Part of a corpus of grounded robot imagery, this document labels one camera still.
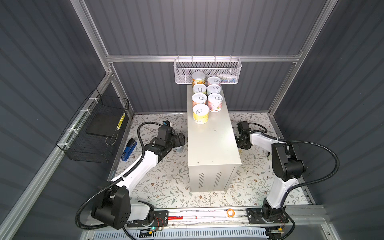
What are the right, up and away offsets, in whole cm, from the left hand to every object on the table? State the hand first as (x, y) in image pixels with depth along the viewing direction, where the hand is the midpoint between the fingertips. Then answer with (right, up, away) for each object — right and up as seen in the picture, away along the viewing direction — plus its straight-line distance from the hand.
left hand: (177, 137), depth 85 cm
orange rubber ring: (+29, -38, -10) cm, 49 cm away
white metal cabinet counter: (+17, -6, -27) cm, 33 cm away
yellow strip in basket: (-30, +10, -6) cm, 32 cm away
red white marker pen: (+2, -39, -12) cm, 41 cm away
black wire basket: (-41, +1, -13) cm, 43 cm away
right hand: (+39, -6, +15) cm, 42 cm away
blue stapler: (-32, -8, +11) cm, 35 cm away
